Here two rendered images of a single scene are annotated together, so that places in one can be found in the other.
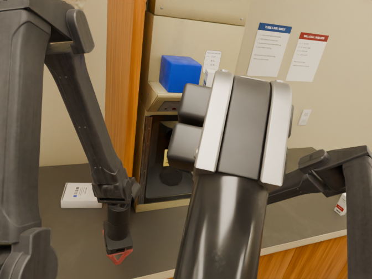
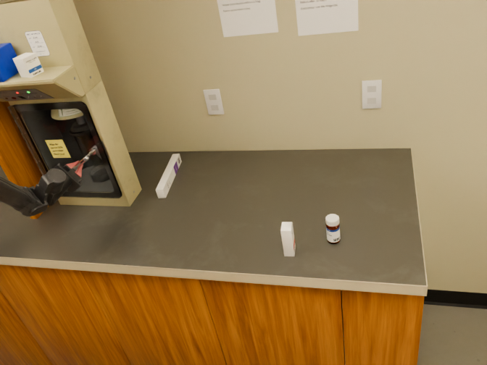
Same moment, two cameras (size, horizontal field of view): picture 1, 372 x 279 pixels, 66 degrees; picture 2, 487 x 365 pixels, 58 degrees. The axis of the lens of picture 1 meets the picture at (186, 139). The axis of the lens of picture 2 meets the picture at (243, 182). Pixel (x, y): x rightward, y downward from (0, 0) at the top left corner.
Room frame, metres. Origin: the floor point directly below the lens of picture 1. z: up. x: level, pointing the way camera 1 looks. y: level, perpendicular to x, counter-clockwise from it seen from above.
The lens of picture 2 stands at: (0.39, -1.45, 1.91)
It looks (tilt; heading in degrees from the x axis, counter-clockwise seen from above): 34 degrees down; 46
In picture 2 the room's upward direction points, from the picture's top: 11 degrees counter-clockwise
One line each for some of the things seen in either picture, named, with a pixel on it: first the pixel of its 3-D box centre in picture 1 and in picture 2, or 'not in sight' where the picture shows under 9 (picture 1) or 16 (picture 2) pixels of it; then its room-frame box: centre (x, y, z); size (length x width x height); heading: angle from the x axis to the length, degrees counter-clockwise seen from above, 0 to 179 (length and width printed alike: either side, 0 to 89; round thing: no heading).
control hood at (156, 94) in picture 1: (196, 102); (27, 90); (0.93, -0.01, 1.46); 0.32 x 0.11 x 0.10; 116
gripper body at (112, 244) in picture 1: (118, 227); not in sight; (0.56, 0.14, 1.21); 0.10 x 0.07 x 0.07; 26
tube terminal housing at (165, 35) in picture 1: (174, 115); (74, 103); (1.09, 0.07, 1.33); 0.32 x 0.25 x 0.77; 116
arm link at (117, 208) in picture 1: (119, 208); not in sight; (0.56, 0.14, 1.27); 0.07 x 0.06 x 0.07; 176
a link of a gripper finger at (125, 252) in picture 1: (117, 248); not in sight; (0.55, 0.13, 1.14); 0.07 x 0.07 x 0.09; 26
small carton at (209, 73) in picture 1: (212, 79); (28, 65); (0.95, -0.05, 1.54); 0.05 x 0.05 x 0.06; 11
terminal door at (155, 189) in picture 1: (180, 160); (69, 153); (0.97, 0.01, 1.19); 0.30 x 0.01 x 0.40; 115
